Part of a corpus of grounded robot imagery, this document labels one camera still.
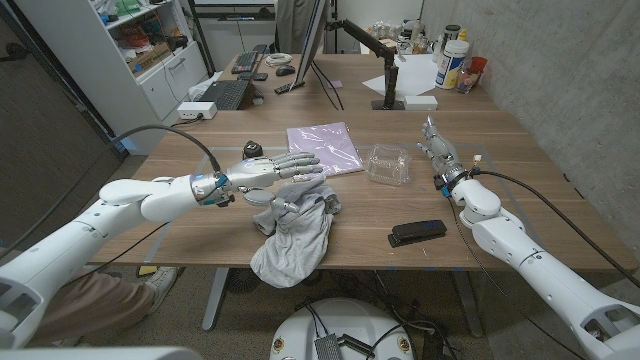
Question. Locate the small black device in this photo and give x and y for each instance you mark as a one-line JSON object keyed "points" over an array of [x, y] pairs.
{"points": [[260, 76]]}

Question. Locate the black keyboard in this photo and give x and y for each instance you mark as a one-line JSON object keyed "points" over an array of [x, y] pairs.
{"points": [[226, 94], [244, 62]]}

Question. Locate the white wipes canister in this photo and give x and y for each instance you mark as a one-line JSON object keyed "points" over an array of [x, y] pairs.
{"points": [[450, 65]]}

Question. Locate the clear drinking glass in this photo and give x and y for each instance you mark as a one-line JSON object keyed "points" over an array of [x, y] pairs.
{"points": [[467, 81]]}

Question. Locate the white robot torso base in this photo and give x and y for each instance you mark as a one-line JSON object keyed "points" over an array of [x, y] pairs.
{"points": [[305, 325]]}

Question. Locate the purple paper pack in plastic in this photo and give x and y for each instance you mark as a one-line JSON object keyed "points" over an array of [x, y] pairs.
{"points": [[325, 142]]}

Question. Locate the white shoe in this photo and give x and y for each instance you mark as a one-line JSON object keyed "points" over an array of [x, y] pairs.
{"points": [[162, 281]]}

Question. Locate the person's leg in brown trousers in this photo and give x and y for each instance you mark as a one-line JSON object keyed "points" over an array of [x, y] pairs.
{"points": [[100, 305]]}

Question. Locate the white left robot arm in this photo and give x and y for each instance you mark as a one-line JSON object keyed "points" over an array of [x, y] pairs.
{"points": [[100, 220]]}

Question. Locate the black stapler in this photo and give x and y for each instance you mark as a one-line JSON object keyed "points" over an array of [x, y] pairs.
{"points": [[417, 232]]}

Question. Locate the yellow bottle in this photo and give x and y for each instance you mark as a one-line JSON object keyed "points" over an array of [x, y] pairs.
{"points": [[462, 35]]}

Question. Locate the grey hanging jacket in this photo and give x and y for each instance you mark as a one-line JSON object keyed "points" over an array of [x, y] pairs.
{"points": [[292, 25]]}

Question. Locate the black computer monitor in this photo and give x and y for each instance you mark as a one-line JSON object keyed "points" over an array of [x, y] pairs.
{"points": [[311, 40]]}

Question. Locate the grey metal table leg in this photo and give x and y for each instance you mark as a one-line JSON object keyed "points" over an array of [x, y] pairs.
{"points": [[467, 305], [215, 300]]}

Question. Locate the white shelf cabinet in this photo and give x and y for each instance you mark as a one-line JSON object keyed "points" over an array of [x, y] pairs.
{"points": [[100, 80]]}

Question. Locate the small white box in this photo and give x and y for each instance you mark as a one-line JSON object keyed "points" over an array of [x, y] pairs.
{"points": [[420, 102]]}

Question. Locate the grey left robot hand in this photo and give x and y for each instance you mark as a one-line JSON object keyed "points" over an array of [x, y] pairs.
{"points": [[260, 172]]}

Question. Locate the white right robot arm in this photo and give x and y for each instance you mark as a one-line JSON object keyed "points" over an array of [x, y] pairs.
{"points": [[540, 270]]}

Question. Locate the red cup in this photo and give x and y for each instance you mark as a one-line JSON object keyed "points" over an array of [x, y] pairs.
{"points": [[479, 64]]}

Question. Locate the black computer mouse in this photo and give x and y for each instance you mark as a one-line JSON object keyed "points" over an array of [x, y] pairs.
{"points": [[285, 70]]}

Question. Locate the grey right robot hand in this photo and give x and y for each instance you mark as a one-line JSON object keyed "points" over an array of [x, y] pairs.
{"points": [[444, 155]]}

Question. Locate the white paper sheet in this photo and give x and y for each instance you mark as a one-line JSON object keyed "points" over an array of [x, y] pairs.
{"points": [[412, 75]]}

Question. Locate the cardboard box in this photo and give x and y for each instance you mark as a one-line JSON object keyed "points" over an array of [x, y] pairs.
{"points": [[149, 57]]}

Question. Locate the grey shirt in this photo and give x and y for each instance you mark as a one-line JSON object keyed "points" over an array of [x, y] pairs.
{"points": [[295, 240]]}

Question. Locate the black remote control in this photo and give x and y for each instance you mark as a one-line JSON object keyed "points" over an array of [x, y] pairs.
{"points": [[288, 87]]}

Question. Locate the white power strip box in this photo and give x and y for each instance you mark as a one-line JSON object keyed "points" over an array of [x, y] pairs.
{"points": [[196, 110]]}

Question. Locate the purple sticky note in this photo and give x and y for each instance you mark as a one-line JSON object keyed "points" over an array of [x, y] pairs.
{"points": [[335, 84]]}

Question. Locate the clear plastic clamshell container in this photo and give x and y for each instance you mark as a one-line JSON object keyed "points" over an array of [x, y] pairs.
{"points": [[389, 165]]}

